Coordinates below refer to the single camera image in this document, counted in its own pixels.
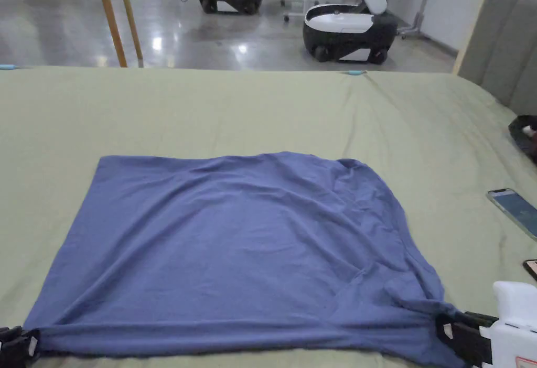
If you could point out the blue shirt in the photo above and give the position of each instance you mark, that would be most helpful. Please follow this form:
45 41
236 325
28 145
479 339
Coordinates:
235 250

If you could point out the blue sheet clip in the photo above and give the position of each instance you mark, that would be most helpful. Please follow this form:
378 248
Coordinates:
7 67
353 72

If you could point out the bed with pale green sheet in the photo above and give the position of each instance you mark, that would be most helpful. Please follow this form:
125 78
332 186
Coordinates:
251 112

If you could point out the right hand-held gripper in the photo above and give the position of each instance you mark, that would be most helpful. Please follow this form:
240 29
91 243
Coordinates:
514 334

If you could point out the smartphone with dark case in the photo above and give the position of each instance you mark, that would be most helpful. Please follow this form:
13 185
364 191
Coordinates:
532 269

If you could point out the black bag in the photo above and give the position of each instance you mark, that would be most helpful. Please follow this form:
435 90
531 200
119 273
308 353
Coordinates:
524 137

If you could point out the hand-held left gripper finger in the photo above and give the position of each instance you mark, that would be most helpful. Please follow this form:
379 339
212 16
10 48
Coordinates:
21 348
10 333

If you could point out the grey padded headboard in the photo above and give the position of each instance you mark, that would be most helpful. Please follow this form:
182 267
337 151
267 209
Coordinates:
499 49

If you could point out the smartphone with lit screen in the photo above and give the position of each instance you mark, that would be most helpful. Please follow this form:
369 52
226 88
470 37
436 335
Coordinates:
518 210

